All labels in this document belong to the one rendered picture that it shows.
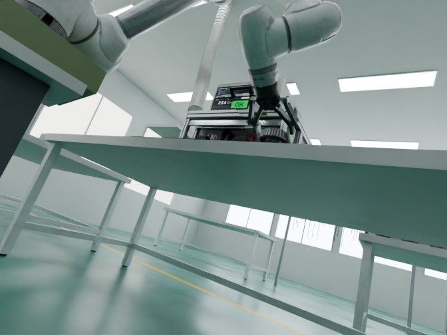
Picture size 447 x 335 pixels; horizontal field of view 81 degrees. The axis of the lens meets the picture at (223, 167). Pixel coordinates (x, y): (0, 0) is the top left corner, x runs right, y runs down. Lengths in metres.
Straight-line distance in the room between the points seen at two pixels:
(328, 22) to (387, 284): 6.83
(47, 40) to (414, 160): 1.02
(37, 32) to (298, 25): 0.72
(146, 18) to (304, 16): 0.65
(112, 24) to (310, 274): 7.04
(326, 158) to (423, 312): 6.74
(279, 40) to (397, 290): 6.88
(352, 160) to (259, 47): 0.40
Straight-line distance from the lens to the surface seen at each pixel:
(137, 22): 1.23
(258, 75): 0.83
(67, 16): 1.09
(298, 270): 7.58
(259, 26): 0.80
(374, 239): 2.08
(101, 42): 1.19
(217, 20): 3.68
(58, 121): 5.88
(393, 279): 7.36
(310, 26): 0.84
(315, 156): 0.78
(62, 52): 0.98
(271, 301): 1.72
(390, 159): 0.76
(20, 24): 0.97
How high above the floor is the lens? 0.41
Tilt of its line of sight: 16 degrees up
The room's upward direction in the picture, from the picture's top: 17 degrees clockwise
